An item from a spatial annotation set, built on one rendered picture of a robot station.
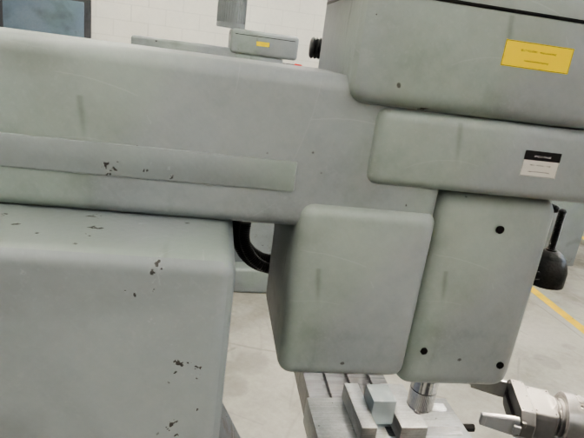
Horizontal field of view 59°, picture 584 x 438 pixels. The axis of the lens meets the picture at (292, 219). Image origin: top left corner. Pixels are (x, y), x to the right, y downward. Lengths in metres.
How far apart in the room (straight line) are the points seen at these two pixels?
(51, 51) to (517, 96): 0.55
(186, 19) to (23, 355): 6.76
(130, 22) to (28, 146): 6.69
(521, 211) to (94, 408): 0.61
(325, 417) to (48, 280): 0.78
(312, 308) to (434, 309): 0.19
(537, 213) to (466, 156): 0.16
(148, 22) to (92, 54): 6.66
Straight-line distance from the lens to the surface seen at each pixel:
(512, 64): 0.69
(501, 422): 0.97
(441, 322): 0.80
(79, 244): 0.58
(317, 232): 0.66
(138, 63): 0.63
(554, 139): 0.75
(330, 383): 1.44
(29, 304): 0.60
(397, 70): 0.64
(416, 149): 0.67
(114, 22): 7.36
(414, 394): 0.98
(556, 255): 0.99
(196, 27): 7.24
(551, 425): 1.00
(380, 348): 0.77
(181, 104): 0.63
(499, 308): 0.83
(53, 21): 7.47
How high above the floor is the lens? 1.78
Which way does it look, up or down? 18 degrees down
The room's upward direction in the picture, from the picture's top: 8 degrees clockwise
